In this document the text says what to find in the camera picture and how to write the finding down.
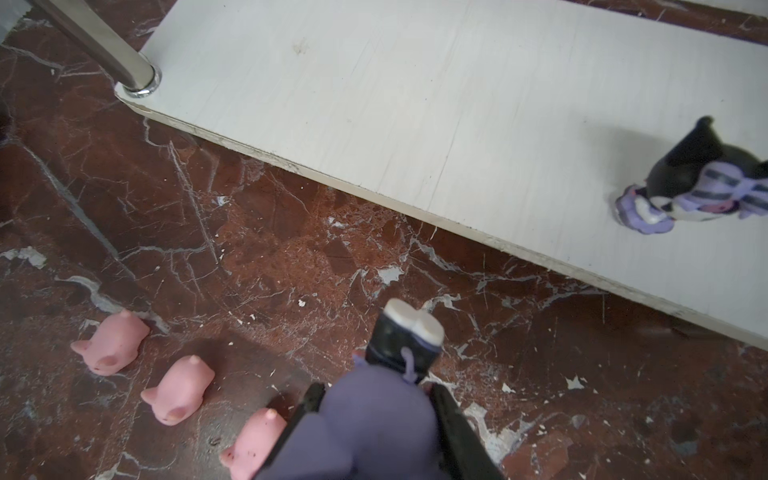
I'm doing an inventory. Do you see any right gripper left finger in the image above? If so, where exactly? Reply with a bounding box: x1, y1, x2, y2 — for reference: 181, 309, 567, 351
254, 382, 327, 479

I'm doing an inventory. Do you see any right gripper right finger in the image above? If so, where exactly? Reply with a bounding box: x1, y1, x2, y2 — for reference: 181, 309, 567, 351
429, 384, 504, 480

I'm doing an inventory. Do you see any black purple figurine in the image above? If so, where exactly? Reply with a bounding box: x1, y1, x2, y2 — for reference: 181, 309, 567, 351
614, 116, 767, 235

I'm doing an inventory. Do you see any white two-tier shelf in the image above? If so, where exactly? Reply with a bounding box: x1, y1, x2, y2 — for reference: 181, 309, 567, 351
41, 1, 767, 348

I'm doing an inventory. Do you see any pink pig toy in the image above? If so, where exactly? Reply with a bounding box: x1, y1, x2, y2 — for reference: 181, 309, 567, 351
70, 309, 150, 376
219, 408, 287, 480
140, 355, 215, 426

